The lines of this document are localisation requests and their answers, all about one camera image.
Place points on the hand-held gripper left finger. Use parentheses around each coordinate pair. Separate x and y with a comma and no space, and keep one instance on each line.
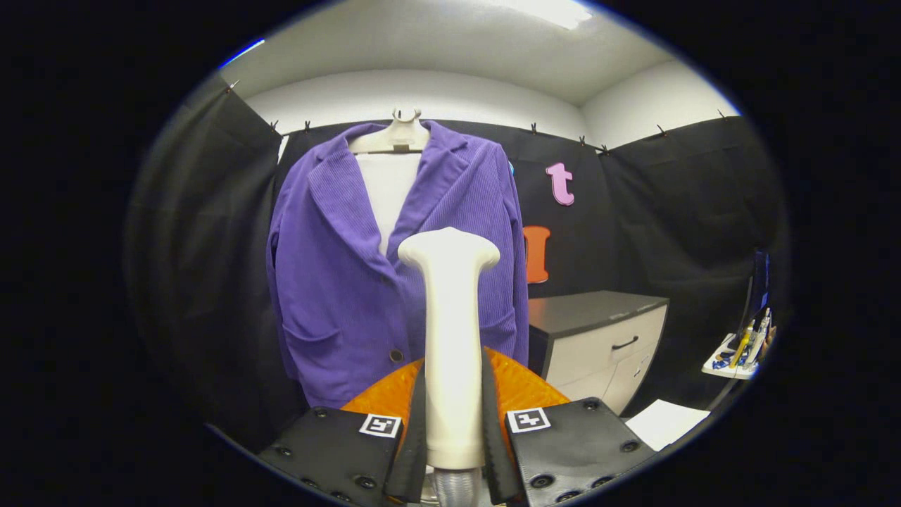
(417,458)

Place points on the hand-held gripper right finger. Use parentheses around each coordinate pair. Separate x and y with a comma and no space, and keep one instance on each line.
(493,451)

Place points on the white garment steamer head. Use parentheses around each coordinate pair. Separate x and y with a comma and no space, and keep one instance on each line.
(450,338)

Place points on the beige clothes hanger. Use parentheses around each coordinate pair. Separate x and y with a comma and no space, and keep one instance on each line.
(398,137)

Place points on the white cabinet with grey top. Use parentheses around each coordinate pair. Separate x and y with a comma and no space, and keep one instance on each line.
(598,352)

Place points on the white paper sheet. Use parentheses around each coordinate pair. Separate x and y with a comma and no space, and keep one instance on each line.
(665,422)

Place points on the yellow tool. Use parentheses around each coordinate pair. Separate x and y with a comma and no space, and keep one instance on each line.
(739,348)

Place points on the dark computer monitor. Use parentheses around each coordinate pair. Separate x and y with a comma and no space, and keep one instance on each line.
(759,289)

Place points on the narrow ceiling light strip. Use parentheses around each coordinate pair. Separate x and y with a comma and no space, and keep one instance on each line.
(243,53)

